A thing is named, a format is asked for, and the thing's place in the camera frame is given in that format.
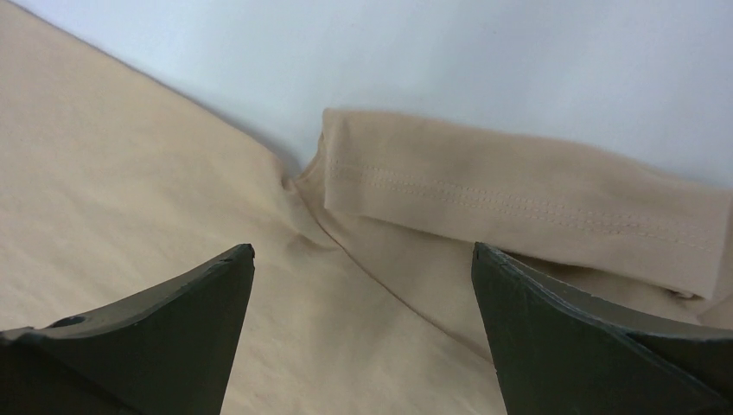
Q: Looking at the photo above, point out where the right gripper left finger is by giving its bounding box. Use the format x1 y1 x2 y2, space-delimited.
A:
1 244 255 414

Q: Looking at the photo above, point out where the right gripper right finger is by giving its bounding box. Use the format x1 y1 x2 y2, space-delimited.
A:
471 243 732 414

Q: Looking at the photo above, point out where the beige t-shirt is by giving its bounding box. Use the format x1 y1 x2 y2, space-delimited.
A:
1 1 732 414

